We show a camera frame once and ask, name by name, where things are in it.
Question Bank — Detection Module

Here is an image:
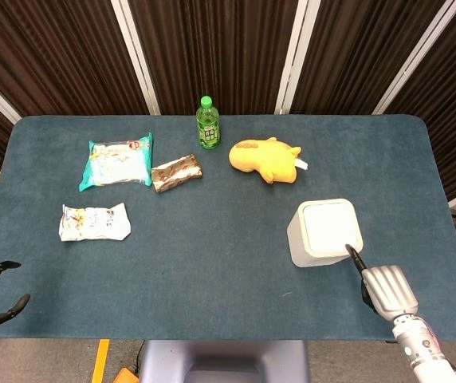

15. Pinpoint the orange box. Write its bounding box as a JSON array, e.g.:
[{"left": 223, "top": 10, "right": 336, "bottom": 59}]
[{"left": 112, "top": 366, "right": 140, "bottom": 383}]

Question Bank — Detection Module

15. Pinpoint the white crumpled snack bag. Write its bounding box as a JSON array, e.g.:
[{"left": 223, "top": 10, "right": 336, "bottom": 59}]
[{"left": 58, "top": 202, "right": 132, "bottom": 243}]

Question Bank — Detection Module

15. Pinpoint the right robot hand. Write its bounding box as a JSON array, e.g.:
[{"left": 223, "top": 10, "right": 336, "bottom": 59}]
[{"left": 344, "top": 243, "right": 419, "bottom": 320}]

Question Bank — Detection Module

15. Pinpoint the blue table mat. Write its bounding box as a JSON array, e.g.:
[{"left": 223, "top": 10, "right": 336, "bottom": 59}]
[{"left": 0, "top": 114, "right": 456, "bottom": 342}]

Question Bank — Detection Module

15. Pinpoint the yellow plush toy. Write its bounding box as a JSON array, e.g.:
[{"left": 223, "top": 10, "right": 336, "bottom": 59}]
[{"left": 228, "top": 136, "right": 309, "bottom": 185}]

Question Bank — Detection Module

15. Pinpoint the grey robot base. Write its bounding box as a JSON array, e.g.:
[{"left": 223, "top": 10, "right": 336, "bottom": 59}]
[{"left": 137, "top": 339, "right": 312, "bottom": 383}]

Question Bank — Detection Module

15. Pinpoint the teal and white snack bag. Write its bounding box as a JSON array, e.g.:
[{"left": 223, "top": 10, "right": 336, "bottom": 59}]
[{"left": 77, "top": 132, "right": 154, "bottom": 193}]

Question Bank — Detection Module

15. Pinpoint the green plastic drink bottle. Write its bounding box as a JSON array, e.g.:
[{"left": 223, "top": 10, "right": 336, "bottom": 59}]
[{"left": 195, "top": 95, "right": 222, "bottom": 150}]

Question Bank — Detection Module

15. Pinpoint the brown patterned snack wrapper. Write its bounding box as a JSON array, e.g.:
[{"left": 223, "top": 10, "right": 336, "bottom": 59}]
[{"left": 150, "top": 154, "right": 203, "bottom": 194}]

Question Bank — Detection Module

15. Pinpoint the white plastic bin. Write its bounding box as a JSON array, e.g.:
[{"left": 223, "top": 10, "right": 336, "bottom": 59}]
[{"left": 286, "top": 198, "right": 364, "bottom": 269}]

